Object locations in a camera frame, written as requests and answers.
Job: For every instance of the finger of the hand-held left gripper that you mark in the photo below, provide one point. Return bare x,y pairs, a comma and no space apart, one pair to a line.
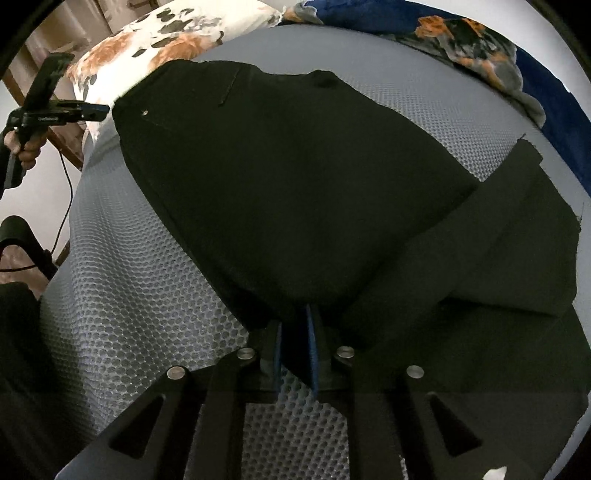
94,112

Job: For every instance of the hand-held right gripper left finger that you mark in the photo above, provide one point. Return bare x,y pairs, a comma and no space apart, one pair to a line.
276,353

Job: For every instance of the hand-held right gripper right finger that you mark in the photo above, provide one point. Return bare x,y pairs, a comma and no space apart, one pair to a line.
314,350

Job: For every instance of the black pants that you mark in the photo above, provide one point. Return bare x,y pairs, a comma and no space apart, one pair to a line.
295,184

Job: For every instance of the person's left hand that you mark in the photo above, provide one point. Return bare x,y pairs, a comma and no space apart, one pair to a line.
31,150

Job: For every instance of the white floral pillow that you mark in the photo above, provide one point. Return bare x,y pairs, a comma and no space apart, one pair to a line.
152,41

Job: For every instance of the black curved bar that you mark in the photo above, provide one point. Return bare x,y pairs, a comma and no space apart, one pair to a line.
16,227

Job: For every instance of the person's dark clothing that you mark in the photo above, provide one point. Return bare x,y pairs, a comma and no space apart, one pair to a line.
23,369

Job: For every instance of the blue printed blanket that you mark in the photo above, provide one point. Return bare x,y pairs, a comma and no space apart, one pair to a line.
466,37

